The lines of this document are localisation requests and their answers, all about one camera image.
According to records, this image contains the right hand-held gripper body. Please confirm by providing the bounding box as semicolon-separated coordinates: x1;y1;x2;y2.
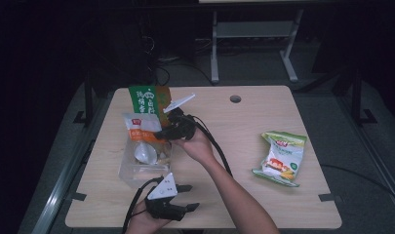
159;93;198;143

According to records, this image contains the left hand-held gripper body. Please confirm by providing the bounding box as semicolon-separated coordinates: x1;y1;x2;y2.
144;172;187;222

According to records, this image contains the white and orange snack packet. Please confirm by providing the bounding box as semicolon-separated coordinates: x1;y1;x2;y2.
121;111;174;165

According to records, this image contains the clear plastic container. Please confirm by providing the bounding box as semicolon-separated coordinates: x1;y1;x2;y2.
118;136;174;189

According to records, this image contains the green and white snack packet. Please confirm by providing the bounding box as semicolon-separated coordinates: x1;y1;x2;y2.
252;130;308;188

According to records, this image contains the person's right hand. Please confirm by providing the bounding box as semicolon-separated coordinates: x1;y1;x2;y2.
170;128;217;165

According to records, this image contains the person's left hand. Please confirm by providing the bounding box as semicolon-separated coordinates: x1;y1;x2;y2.
124;199;172;234

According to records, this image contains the black metal stand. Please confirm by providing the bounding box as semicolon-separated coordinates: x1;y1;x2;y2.
350;66;378;127
72;72;96;127

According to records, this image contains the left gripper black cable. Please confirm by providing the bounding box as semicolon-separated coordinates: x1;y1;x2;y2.
121;175;165;234

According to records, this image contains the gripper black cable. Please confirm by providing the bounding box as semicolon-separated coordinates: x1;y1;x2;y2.
188;114;234;177
121;175;165;234

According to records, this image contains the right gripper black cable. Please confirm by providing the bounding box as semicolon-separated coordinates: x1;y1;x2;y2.
188;114;234;177

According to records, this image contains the bundle of dark cables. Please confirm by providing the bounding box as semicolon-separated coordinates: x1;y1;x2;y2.
138;30;216;87

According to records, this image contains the white metal desk frame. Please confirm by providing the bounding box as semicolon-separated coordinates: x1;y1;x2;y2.
210;9;305;85

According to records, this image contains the black floor cable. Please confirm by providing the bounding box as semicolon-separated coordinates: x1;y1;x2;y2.
320;163;395;205

